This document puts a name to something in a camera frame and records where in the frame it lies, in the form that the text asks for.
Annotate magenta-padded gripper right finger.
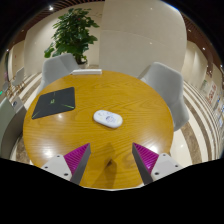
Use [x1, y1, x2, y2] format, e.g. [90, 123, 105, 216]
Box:
[131, 142, 184, 186]

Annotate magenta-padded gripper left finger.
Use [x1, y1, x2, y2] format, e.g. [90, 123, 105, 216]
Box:
[40, 142, 92, 186]

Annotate white cartoon-print computer mouse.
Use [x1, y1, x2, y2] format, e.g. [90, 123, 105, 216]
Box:
[93, 109, 124, 129]

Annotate black mouse pad green lines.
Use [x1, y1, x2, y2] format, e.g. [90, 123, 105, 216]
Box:
[31, 86, 76, 120]

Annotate grey shell chair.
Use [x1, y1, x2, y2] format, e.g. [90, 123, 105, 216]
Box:
[138, 61, 190, 132]
[35, 53, 80, 98]

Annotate grey-green low cabinet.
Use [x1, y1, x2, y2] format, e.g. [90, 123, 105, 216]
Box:
[0, 96, 28, 160]

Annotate white power strip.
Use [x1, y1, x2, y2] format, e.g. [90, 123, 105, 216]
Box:
[70, 68, 103, 76]

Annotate small grey chair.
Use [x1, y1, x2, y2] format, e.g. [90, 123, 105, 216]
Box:
[11, 66, 26, 90]

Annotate green potted plant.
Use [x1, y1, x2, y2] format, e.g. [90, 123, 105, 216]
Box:
[43, 7, 100, 69]

